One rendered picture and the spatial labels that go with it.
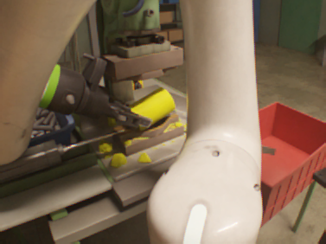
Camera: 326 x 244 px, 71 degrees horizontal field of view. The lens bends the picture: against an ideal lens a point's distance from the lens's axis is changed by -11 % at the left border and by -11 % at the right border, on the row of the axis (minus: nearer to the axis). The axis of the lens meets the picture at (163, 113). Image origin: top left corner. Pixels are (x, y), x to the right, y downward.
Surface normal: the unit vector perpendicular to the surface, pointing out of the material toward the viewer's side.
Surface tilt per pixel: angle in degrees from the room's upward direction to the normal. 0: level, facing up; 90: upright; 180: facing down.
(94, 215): 0
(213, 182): 2
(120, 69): 90
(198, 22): 92
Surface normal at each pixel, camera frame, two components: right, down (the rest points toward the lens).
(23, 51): 0.22, 0.81
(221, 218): 0.04, -0.73
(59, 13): 0.48, 0.84
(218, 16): -0.15, 0.45
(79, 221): -0.04, -0.89
